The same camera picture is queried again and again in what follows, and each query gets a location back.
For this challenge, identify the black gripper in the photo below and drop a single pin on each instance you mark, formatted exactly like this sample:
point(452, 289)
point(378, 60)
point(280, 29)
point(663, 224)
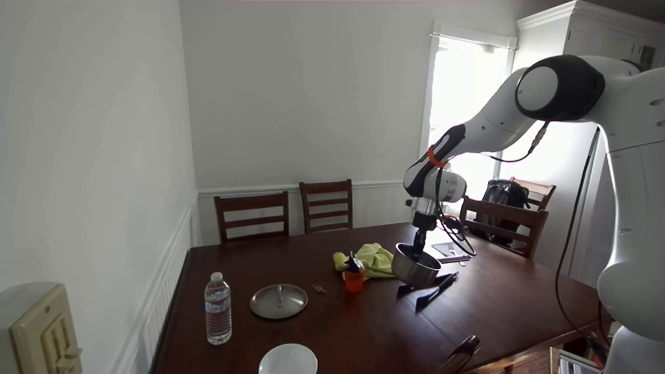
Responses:
point(425, 224)

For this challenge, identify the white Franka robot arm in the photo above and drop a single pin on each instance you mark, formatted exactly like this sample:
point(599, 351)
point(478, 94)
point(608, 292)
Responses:
point(636, 111)

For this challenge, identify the round silver pot lid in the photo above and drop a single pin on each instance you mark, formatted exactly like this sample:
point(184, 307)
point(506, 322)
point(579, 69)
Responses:
point(276, 304)

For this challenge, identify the small clear plastic box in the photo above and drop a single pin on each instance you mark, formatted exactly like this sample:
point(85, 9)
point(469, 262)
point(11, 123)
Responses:
point(453, 253)

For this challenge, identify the long black marker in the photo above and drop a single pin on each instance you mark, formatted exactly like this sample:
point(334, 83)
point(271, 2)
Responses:
point(437, 292)

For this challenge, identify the blue capped marker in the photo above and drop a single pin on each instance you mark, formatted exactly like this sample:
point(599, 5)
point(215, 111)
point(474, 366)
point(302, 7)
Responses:
point(353, 262)

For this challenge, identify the small orange cup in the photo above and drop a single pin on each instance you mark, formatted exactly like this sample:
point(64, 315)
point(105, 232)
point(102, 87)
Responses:
point(353, 283)

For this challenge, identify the dark wooden dining chair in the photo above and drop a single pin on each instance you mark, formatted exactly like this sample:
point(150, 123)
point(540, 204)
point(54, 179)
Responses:
point(543, 191)
point(467, 351)
point(325, 186)
point(250, 202)
point(509, 216)

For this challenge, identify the black bag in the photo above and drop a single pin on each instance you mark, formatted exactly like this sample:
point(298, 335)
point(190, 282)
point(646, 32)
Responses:
point(502, 193)

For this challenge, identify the small brown table scrap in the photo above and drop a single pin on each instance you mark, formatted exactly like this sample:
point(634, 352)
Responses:
point(318, 287)

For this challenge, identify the bright window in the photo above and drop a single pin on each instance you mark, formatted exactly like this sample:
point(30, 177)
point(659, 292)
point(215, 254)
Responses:
point(464, 84)

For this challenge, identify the white ceramic bowl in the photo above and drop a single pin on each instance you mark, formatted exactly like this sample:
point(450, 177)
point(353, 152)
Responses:
point(287, 361)

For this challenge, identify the clear plastic water bottle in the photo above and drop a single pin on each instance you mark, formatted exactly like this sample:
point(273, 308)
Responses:
point(218, 313)

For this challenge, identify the tall white cabinet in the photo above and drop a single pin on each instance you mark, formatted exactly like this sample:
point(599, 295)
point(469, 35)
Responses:
point(589, 29)

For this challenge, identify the beige wall light switch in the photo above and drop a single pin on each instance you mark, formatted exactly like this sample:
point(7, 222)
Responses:
point(44, 340)

